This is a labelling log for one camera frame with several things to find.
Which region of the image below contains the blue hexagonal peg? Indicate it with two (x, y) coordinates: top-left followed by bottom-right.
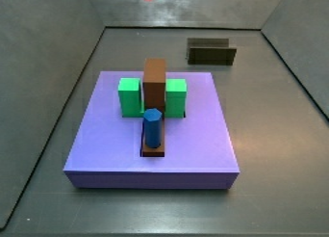
(144, 108), (163, 148)

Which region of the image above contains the green block left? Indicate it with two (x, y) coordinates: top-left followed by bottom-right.
(119, 78), (143, 118)

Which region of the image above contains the green block right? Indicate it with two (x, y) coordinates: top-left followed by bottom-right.
(166, 79), (188, 118)

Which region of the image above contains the purple board block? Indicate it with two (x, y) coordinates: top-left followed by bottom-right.
(64, 71), (240, 189)

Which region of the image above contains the black angled holder bracket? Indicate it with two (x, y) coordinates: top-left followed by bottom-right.
(187, 38), (238, 66)

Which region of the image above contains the brown L-shaped block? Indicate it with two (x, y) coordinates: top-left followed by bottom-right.
(142, 58), (166, 157)

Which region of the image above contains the green block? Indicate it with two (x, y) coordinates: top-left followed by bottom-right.
(166, 79), (188, 118)
(119, 78), (143, 118)

